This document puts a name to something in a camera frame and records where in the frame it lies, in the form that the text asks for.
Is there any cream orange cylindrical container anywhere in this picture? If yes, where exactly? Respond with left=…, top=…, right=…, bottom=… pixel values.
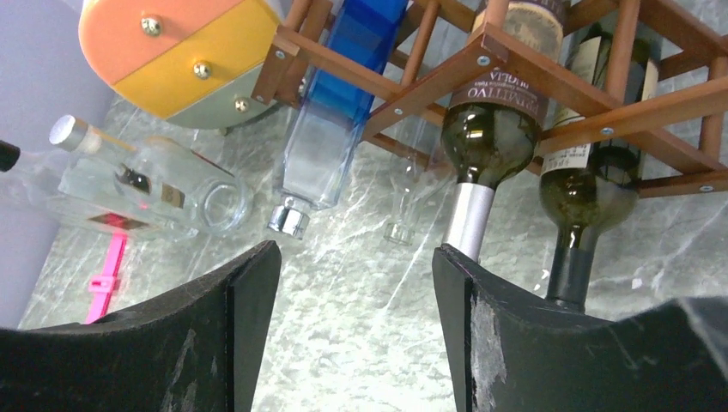
left=78, top=0, right=284, bottom=130

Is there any small black gold-capped bottle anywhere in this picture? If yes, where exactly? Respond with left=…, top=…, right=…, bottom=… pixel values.
left=1, top=136, right=252, bottom=239

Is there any green wine bottle white label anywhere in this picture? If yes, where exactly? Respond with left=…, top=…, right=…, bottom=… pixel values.
left=539, top=18, right=661, bottom=313

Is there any clear glass bottle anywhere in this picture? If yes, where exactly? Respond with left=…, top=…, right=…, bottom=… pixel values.
left=384, top=116, right=453, bottom=245

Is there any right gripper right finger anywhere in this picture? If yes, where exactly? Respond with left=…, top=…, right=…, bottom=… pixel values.
left=432, top=245, right=727, bottom=411

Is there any clear bottle white cap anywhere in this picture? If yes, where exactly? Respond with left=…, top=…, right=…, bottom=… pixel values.
left=49, top=115, right=136, bottom=161

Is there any pink plastic tool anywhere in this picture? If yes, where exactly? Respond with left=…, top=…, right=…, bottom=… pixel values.
left=84, top=233, right=127, bottom=324

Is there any dark wine bottle red label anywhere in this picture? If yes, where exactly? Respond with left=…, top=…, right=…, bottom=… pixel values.
left=440, top=0, right=567, bottom=261

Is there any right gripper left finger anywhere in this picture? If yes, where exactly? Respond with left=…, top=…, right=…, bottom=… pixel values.
left=1, top=241, right=282, bottom=411

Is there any brown wooden wine rack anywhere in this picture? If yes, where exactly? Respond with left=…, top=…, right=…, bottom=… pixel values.
left=252, top=1, right=727, bottom=198

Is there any blue square bottle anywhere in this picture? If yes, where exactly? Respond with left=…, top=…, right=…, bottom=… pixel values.
left=268, top=0, right=407, bottom=239

